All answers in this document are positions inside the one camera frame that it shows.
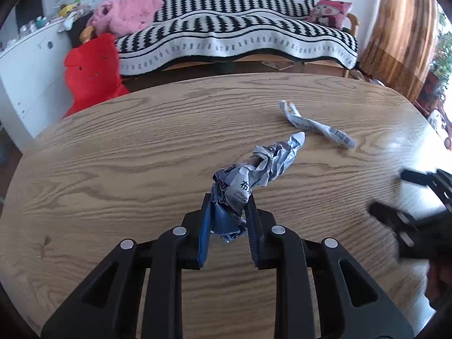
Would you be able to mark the patterned grey sofa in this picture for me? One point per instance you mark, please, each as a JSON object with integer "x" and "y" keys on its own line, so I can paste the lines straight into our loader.
{"x": 229, "y": 31}

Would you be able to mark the person's right hand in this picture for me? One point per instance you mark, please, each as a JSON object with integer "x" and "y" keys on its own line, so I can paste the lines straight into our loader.
{"x": 438, "y": 282}

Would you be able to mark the dark red plant stand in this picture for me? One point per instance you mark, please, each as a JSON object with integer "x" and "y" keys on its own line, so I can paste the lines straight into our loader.
{"x": 430, "y": 90}

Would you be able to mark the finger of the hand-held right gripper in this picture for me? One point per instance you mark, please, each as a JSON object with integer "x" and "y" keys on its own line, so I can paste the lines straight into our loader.
{"x": 392, "y": 217}
{"x": 423, "y": 180}

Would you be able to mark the green potted plant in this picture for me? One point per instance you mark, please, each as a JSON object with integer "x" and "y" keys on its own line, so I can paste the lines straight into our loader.
{"x": 443, "y": 49}

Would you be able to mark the yellow plastic toy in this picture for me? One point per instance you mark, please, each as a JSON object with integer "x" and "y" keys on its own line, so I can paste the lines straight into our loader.
{"x": 66, "y": 10}

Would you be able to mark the pink cartoon cushion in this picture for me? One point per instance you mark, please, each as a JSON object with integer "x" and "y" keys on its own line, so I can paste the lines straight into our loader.
{"x": 328, "y": 12}

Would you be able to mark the wooden sofa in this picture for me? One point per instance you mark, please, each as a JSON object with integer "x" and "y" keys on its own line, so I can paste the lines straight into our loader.
{"x": 265, "y": 58}

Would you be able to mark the blue silver wrapper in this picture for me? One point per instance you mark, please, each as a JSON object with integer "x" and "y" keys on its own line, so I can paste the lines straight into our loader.
{"x": 254, "y": 169}

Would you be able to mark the brown curtain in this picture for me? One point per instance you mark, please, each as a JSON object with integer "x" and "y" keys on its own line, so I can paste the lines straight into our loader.
{"x": 399, "y": 31}

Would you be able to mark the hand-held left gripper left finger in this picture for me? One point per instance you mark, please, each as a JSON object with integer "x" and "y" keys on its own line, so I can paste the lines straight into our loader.
{"x": 204, "y": 233}

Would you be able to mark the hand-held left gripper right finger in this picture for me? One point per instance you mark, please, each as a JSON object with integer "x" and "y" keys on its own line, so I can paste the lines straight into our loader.
{"x": 253, "y": 235}

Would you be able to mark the pink plush toy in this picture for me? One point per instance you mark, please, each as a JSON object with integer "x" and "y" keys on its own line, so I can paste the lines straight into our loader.
{"x": 123, "y": 14}

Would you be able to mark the twisted white wrapper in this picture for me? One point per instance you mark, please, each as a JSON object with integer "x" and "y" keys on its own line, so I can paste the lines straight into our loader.
{"x": 310, "y": 124}

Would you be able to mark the red plush toy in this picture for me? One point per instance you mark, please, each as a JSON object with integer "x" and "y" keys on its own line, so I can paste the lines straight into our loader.
{"x": 91, "y": 70}

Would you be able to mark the white cabinet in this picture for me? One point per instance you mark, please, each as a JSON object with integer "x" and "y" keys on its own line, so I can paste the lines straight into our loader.
{"x": 28, "y": 74}

